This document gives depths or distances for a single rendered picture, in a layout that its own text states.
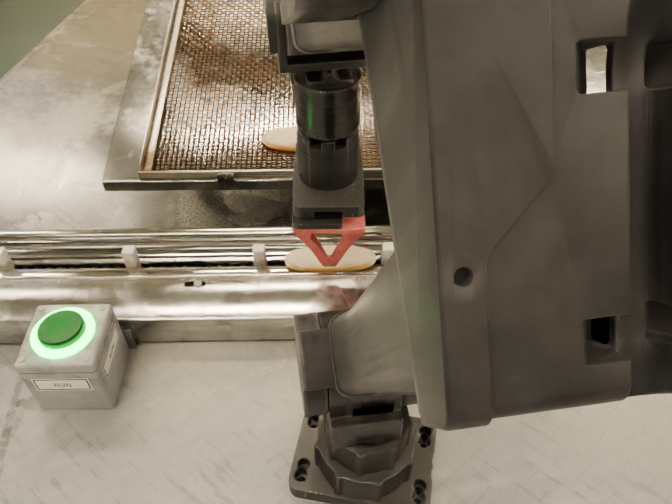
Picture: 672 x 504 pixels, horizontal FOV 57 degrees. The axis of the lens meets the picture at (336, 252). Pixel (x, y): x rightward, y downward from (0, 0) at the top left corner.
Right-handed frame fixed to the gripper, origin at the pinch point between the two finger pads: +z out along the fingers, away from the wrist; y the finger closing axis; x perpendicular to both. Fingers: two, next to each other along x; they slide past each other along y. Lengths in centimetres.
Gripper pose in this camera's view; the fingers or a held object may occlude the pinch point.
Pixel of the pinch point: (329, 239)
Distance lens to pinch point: 65.9
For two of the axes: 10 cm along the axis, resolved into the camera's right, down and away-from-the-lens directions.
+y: 0.1, 7.2, -7.0
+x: 10.0, -0.1, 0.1
